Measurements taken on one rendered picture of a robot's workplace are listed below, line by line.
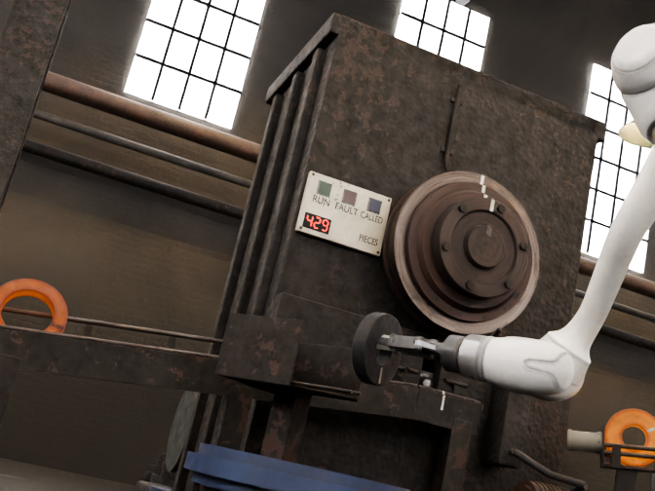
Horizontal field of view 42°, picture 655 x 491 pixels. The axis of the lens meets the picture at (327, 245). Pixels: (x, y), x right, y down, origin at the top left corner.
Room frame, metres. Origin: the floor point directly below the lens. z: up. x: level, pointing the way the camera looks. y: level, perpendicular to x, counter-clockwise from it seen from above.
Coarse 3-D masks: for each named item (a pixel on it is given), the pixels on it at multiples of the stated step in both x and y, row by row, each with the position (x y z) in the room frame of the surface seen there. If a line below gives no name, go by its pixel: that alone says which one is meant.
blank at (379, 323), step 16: (368, 320) 1.75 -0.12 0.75; (384, 320) 1.77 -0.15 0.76; (368, 336) 1.74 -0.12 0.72; (352, 352) 1.76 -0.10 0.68; (368, 352) 1.75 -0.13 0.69; (384, 352) 1.83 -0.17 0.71; (400, 352) 1.84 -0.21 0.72; (368, 368) 1.76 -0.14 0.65; (384, 368) 1.81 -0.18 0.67; (384, 384) 1.82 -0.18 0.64
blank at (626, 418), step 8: (632, 408) 2.31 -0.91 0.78; (616, 416) 2.31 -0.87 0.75; (624, 416) 2.31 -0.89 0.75; (632, 416) 2.30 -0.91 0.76; (640, 416) 2.29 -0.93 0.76; (648, 416) 2.29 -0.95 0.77; (608, 424) 2.32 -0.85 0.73; (616, 424) 2.31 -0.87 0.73; (624, 424) 2.31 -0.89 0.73; (632, 424) 2.30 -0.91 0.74; (640, 424) 2.29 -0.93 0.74; (648, 424) 2.29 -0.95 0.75; (608, 432) 2.32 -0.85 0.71; (616, 432) 2.31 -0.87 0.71; (648, 432) 2.29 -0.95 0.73; (608, 440) 2.32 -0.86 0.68; (616, 440) 2.31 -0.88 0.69; (648, 440) 2.29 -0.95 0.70; (608, 448) 2.32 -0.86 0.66; (624, 464) 2.31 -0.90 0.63; (632, 464) 2.30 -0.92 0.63; (640, 464) 2.29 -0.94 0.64; (648, 464) 2.29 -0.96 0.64
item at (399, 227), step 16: (448, 176) 2.28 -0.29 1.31; (464, 176) 2.30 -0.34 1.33; (480, 176) 2.31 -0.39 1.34; (416, 192) 2.25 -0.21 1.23; (400, 208) 2.29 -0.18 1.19; (400, 224) 2.25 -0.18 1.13; (528, 224) 2.37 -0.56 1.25; (400, 240) 2.25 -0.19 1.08; (400, 256) 2.25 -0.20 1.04; (400, 272) 2.25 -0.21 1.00; (400, 288) 2.31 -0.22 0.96; (416, 288) 2.27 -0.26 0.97; (528, 288) 2.38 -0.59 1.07; (416, 304) 2.27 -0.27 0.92; (432, 320) 2.29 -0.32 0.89; (448, 320) 2.31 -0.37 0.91; (496, 320) 2.35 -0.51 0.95; (512, 320) 2.37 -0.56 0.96
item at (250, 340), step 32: (256, 320) 1.81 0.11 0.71; (288, 320) 1.76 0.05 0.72; (224, 352) 1.85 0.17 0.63; (256, 352) 1.80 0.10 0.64; (288, 352) 1.75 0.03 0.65; (320, 352) 2.02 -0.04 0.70; (256, 384) 1.97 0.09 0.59; (288, 384) 1.74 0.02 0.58; (320, 384) 2.01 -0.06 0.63; (352, 384) 1.96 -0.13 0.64; (288, 416) 1.88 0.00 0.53; (288, 448) 1.89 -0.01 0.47
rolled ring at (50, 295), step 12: (0, 288) 2.02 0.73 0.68; (12, 288) 2.02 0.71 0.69; (24, 288) 2.04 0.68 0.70; (36, 288) 2.04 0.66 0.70; (48, 288) 2.05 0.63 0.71; (0, 300) 2.01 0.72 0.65; (48, 300) 2.05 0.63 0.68; (60, 300) 2.06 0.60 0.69; (0, 312) 2.00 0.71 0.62; (60, 312) 2.05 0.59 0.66; (60, 324) 2.04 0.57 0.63
